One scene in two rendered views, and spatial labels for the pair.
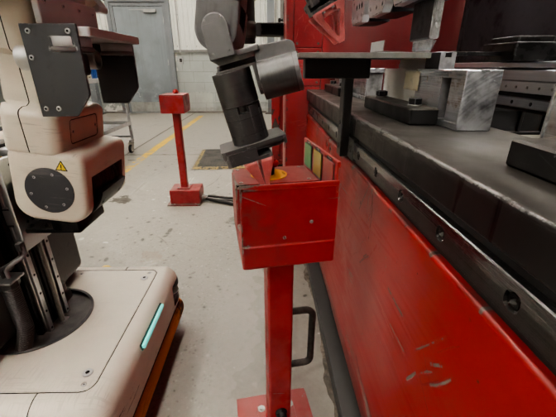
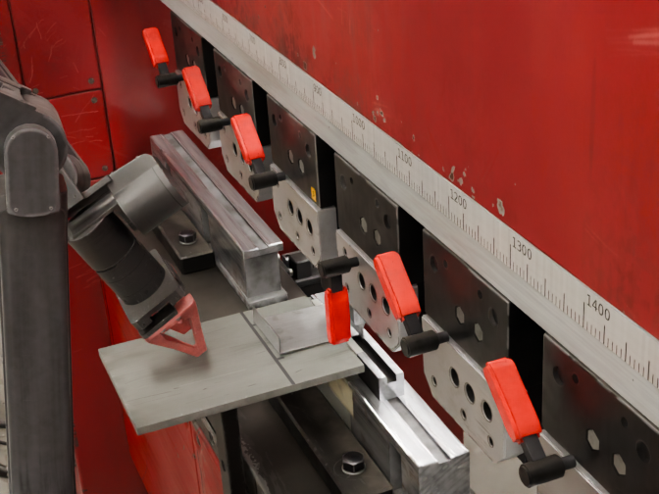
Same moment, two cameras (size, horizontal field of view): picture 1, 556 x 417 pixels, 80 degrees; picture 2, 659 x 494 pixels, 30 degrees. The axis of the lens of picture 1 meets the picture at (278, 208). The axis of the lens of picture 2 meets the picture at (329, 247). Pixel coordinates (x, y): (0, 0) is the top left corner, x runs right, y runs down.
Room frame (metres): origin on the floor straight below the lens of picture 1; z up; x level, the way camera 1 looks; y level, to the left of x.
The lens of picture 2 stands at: (-0.37, 0.10, 1.74)
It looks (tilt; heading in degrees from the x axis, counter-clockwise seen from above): 27 degrees down; 341
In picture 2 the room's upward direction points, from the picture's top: 4 degrees counter-clockwise
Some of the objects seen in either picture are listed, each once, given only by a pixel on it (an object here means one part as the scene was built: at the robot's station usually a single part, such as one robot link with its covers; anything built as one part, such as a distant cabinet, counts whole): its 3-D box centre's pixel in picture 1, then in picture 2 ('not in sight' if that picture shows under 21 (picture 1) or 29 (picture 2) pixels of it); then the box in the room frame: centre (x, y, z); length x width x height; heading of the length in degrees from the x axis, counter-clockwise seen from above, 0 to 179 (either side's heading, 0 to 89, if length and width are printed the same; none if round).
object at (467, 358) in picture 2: not in sight; (503, 336); (0.44, -0.33, 1.18); 0.15 x 0.09 x 0.17; 2
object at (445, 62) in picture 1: (424, 61); (355, 345); (0.79, -0.32, 0.99); 0.20 x 0.03 x 0.03; 2
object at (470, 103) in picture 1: (425, 93); (369, 402); (0.76, -0.32, 0.92); 0.39 x 0.06 x 0.10; 2
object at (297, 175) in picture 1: (278, 196); not in sight; (0.58, 0.00, 0.75); 0.20 x 0.16 x 0.18; 11
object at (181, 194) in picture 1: (180, 149); not in sight; (2.43, 0.72, 0.41); 0.25 x 0.20 x 0.83; 92
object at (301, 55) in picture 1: (354, 56); (228, 360); (0.81, -0.17, 1.00); 0.26 x 0.18 x 0.01; 92
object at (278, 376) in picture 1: (278, 342); not in sight; (0.58, 0.00, 0.39); 0.05 x 0.05 x 0.54; 11
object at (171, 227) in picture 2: (337, 89); (171, 224); (1.41, -0.24, 0.89); 0.30 x 0.05 x 0.03; 2
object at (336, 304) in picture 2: not in sight; (341, 300); (0.66, -0.26, 1.13); 0.04 x 0.02 x 0.10; 92
